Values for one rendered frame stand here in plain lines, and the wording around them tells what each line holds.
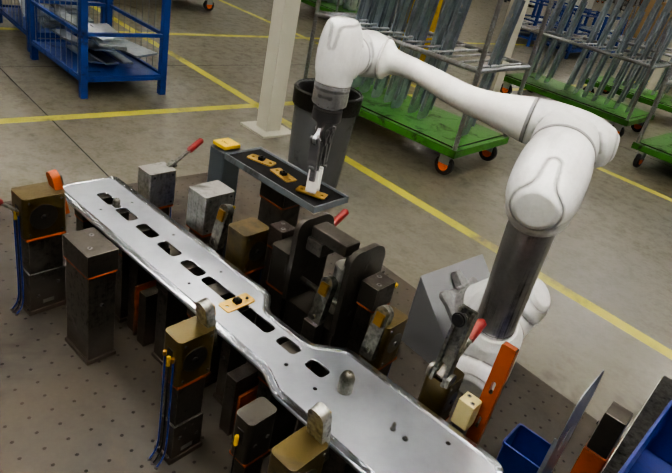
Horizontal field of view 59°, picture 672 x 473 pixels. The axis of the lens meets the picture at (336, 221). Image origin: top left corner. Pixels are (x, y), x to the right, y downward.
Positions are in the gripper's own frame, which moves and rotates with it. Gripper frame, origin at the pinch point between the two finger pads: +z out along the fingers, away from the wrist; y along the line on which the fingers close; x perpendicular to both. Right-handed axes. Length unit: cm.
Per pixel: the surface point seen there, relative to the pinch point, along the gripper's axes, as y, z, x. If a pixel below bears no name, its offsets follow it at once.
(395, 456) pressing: 58, 21, 43
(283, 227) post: 11.2, 10.7, -2.2
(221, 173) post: -11.2, 13.1, -32.9
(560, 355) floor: -149, 121, 107
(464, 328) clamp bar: 37, 3, 48
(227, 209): 12.7, 10.3, -17.7
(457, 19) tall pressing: -403, -3, -28
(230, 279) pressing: 26.6, 20.7, -7.8
